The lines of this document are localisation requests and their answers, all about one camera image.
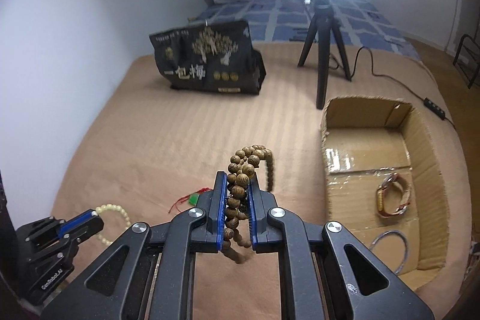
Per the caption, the black tripod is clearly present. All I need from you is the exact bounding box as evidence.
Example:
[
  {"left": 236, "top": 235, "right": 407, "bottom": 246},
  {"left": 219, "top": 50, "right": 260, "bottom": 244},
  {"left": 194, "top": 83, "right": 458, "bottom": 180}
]
[{"left": 297, "top": 0, "right": 353, "bottom": 110}]

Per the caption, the silver bangle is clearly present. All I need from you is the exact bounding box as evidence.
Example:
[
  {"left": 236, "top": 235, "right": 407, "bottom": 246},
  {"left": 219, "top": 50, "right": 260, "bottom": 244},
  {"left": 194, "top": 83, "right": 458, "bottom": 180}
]
[{"left": 369, "top": 230, "right": 410, "bottom": 276}]

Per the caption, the brown striped blanket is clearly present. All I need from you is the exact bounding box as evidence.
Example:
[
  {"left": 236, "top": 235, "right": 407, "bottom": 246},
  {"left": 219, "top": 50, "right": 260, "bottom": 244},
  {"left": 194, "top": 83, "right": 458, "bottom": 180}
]
[{"left": 49, "top": 42, "right": 474, "bottom": 320}]

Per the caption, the blue checkered bedsheet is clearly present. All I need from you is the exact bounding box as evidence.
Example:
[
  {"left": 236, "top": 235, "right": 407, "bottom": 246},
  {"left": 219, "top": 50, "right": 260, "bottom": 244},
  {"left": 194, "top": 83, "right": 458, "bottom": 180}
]
[{"left": 187, "top": 0, "right": 409, "bottom": 51}]

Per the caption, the black bag with gold print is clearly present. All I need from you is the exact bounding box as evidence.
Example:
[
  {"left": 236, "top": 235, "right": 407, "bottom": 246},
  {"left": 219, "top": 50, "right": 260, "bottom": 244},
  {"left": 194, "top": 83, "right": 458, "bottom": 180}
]
[{"left": 149, "top": 20, "right": 267, "bottom": 96}]

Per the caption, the brown wooden bead bracelet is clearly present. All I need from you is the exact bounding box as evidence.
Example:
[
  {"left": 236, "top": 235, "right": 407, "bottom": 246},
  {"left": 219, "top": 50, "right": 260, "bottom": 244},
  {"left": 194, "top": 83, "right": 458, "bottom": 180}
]
[{"left": 223, "top": 145, "right": 277, "bottom": 265}]

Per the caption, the green pendant on red cord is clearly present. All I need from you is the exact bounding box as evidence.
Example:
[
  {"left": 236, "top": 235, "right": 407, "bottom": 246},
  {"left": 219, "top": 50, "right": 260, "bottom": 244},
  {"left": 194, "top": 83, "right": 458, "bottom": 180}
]
[{"left": 167, "top": 187, "right": 203, "bottom": 213}]

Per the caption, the black metal rack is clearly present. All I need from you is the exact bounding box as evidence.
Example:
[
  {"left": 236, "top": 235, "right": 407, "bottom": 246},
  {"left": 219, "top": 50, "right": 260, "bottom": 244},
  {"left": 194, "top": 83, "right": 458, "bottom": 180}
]
[{"left": 452, "top": 34, "right": 480, "bottom": 90}]

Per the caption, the cardboard box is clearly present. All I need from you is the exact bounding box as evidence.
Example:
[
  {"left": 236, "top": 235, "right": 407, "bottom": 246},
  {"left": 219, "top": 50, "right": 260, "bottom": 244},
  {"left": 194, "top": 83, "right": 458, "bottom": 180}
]
[{"left": 319, "top": 97, "right": 451, "bottom": 278}]

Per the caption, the black power cable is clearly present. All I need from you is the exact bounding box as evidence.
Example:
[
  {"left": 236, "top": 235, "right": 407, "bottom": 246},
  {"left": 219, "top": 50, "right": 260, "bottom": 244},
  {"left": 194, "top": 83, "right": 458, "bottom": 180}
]
[{"left": 350, "top": 46, "right": 457, "bottom": 130}]

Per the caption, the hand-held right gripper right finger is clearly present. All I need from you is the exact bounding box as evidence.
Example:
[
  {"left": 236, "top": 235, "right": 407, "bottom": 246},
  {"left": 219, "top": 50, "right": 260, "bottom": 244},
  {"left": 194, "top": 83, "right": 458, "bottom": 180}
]
[{"left": 247, "top": 181, "right": 436, "bottom": 320}]

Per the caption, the gold watch with leather strap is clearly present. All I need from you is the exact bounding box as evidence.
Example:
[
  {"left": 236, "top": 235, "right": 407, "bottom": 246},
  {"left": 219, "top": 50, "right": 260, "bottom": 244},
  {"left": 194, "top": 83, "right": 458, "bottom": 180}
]
[{"left": 376, "top": 173, "right": 413, "bottom": 219}]

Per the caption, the cream bead bracelet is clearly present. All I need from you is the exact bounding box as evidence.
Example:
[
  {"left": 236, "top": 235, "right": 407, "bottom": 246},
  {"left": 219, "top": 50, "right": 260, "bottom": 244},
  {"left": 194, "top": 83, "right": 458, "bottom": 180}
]
[{"left": 94, "top": 204, "right": 132, "bottom": 246}]

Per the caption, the black inline cable controller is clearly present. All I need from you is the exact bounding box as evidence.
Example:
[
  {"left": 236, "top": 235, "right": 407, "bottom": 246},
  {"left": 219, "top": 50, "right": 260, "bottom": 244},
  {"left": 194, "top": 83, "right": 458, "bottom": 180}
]
[{"left": 424, "top": 97, "right": 448, "bottom": 121}]

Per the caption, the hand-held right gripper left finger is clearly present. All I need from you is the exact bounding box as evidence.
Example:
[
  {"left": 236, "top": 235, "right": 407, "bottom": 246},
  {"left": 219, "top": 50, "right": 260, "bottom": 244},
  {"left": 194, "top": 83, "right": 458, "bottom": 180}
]
[{"left": 39, "top": 172, "right": 227, "bottom": 320}]

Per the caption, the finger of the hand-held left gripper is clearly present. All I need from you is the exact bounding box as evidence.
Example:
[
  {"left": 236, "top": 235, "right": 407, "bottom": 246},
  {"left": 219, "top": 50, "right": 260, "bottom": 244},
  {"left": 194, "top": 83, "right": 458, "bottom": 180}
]
[
  {"left": 64, "top": 218, "right": 105, "bottom": 243},
  {"left": 59, "top": 211, "right": 101, "bottom": 232}
]

